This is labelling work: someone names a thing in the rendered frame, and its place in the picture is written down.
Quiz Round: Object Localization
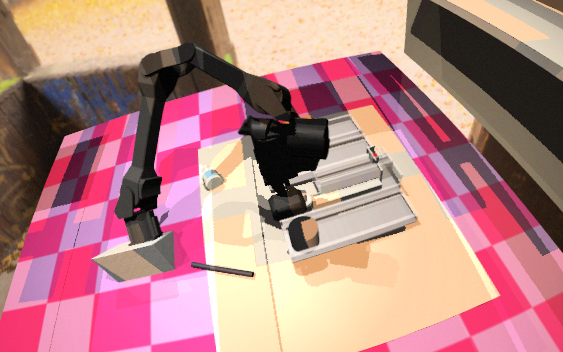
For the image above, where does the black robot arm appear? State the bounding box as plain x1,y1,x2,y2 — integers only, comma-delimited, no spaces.
114,42,330,246

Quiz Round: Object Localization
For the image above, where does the small white jar with blue label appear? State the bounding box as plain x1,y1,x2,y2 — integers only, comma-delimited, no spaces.
201,165,223,191

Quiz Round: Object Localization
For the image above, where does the dark grey thin rod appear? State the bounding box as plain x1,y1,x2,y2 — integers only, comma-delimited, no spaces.
191,262,254,277

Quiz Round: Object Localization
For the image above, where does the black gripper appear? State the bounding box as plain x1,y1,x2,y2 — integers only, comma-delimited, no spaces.
253,149,307,222

